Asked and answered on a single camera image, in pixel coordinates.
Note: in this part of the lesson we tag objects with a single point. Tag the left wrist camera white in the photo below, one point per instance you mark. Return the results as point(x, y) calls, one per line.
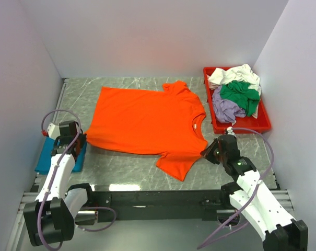
point(52, 131)

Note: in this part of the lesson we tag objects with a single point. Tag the folded blue t-shirt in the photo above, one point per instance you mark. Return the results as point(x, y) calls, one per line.
point(44, 162)

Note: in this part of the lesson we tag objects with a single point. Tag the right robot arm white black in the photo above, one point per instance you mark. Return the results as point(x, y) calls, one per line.
point(250, 196)

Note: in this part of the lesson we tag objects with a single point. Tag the green t-shirt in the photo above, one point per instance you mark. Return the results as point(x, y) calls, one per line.
point(240, 93)

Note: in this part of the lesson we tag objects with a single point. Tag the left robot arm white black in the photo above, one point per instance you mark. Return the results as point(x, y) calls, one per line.
point(51, 217)

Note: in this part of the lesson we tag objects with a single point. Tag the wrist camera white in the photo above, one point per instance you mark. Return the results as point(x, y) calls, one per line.
point(230, 131)
point(52, 131)

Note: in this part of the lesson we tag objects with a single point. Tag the orange t-shirt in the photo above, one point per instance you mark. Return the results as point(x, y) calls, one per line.
point(149, 122)

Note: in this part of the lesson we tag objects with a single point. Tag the aluminium rail frame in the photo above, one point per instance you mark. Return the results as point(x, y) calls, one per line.
point(73, 91)

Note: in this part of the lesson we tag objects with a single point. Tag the lilac t-shirt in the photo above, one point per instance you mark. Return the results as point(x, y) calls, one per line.
point(226, 111)

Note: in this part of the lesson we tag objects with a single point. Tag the red plastic bin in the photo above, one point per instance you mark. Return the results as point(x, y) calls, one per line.
point(260, 124)

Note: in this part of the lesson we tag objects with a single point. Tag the white t-shirt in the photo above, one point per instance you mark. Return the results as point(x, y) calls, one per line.
point(239, 73)

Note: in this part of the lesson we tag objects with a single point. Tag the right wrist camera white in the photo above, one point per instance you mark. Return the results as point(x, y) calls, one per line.
point(230, 131)

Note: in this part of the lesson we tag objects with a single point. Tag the black base beam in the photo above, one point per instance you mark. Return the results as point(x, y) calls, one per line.
point(88, 206)

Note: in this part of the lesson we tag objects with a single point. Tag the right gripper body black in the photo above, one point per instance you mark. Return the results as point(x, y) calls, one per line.
point(221, 155)

